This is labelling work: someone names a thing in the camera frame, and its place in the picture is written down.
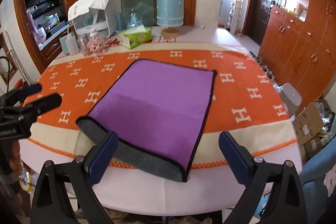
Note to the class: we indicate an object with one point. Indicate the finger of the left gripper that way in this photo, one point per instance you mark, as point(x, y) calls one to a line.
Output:
point(43, 105)
point(19, 95)

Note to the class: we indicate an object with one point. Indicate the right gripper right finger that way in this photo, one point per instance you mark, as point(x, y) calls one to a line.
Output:
point(239, 159)

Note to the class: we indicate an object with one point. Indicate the orange H-pattern table runner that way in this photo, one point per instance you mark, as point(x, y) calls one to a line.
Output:
point(243, 103)

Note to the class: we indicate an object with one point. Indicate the teal cup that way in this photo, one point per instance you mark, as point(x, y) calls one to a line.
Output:
point(64, 47)

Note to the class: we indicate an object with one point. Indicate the white lidded jar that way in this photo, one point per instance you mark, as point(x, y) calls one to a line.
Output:
point(94, 34)

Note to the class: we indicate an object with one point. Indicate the light blue table lamp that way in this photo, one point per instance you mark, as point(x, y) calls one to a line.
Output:
point(170, 16)

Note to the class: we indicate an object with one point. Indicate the green tissue box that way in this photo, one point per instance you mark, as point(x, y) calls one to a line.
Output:
point(134, 37)

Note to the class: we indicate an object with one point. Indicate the white sterilizer appliance with cloth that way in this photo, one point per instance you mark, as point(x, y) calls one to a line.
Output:
point(99, 15)

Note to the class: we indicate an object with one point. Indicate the snow globe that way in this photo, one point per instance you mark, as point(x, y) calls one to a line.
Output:
point(135, 19)

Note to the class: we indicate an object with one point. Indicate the white squeeze bottle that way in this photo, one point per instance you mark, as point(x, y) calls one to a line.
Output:
point(71, 43)

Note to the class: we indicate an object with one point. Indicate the purple and grey towel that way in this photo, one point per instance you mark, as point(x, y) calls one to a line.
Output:
point(159, 112)

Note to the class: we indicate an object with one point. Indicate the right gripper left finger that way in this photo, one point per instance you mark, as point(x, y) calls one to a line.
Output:
point(99, 157)

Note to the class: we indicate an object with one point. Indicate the grey plastic stool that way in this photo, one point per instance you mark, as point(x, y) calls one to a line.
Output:
point(290, 96)

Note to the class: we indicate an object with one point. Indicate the pink crochet toy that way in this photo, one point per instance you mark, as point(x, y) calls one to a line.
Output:
point(97, 46)

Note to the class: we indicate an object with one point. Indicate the wooden cabinet wall unit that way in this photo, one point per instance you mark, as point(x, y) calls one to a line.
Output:
point(299, 47)

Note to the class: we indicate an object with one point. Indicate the cardboard box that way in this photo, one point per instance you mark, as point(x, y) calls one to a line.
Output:
point(308, 123)

